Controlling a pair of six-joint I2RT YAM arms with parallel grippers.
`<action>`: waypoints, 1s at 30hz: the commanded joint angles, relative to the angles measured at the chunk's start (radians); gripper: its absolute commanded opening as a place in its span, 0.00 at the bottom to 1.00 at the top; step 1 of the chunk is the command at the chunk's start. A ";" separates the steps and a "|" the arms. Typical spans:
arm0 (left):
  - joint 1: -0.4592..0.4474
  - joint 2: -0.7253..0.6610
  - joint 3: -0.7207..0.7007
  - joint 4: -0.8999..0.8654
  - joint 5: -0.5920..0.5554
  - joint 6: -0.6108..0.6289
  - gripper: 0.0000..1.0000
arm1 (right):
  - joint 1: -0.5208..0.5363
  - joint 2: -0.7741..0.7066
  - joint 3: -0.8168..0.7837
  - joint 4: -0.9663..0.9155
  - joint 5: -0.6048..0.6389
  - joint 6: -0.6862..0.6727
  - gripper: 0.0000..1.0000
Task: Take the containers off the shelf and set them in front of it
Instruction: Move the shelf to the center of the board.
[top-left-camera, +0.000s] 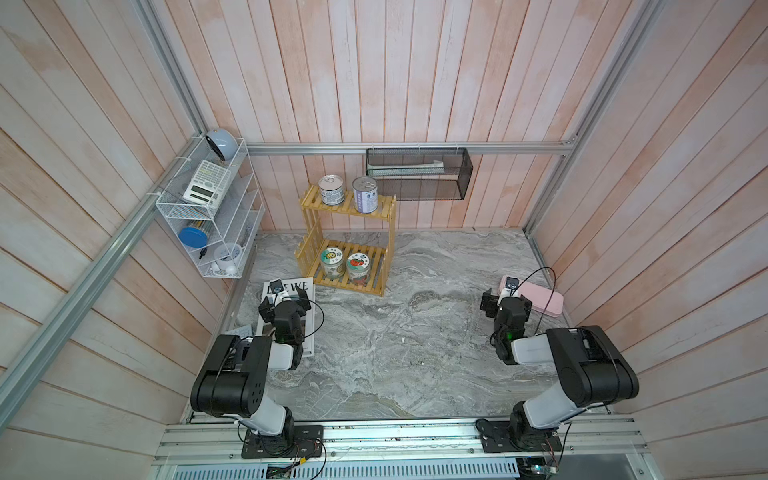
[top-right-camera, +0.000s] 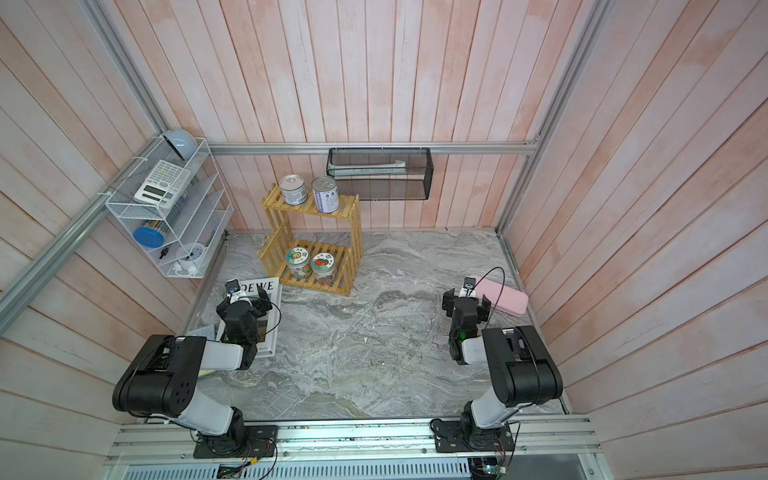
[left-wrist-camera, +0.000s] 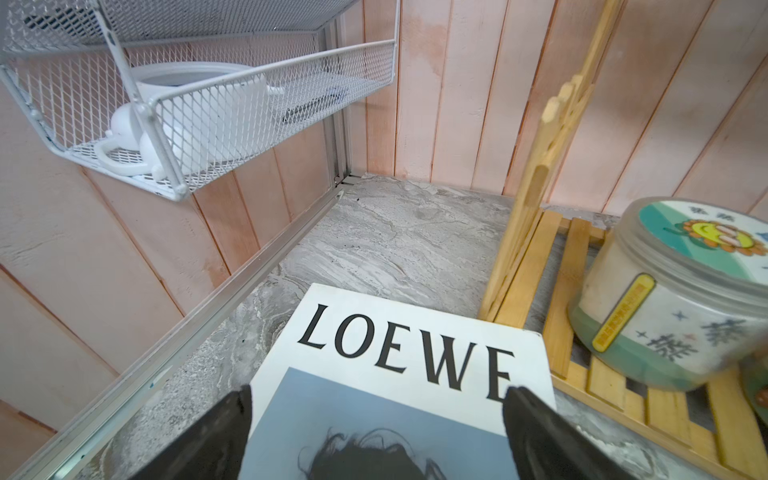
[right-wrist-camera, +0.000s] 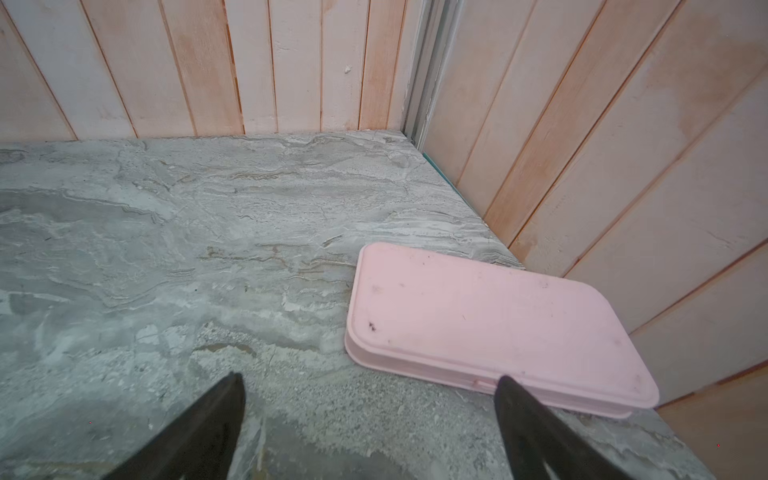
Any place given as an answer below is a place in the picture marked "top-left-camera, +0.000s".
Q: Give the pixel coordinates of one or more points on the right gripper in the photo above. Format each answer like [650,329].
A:
[508,307]

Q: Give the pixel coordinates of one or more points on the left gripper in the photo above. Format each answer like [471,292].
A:
[285,306]

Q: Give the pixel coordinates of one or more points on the sunflower lid seed jar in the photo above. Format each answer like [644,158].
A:
[332,262]

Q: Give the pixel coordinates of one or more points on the tomato lid seed jar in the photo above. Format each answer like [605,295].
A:
[358,267]

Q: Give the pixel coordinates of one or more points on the white label tin can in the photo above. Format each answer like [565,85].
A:
[332,190]

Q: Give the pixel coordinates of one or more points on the purple label tin can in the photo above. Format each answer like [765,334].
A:
[365,191]

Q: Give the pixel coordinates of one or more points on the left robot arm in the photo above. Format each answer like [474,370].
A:
[232,383]

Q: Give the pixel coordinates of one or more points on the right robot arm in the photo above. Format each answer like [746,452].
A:
[590,372]

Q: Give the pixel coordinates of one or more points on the Loewe magazine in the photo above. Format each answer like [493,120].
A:
[308,322]

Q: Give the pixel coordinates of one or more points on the pink case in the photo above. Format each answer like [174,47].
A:
[544,300]

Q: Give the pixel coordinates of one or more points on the white cup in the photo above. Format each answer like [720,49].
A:
[227,258]

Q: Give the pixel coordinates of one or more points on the blue lid container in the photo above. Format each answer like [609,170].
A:
[195,234]

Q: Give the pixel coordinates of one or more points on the white calculator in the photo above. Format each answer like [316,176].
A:
[208,185]

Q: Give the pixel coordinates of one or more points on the booklet in mesh basket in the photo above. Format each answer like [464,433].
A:
[397,170]

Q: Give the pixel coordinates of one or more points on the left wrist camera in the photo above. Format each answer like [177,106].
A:
[277,292]

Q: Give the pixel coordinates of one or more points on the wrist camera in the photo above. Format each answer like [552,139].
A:
[277,292]
[509,287]

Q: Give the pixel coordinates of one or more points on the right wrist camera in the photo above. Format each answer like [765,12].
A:
[509,287]

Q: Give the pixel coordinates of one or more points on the white wire wall rack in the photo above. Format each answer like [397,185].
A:
[237,218]

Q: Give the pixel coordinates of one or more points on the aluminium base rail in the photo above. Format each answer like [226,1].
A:
[592,446]

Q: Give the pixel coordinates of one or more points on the black mesh wall basket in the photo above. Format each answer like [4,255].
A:
[453,185]

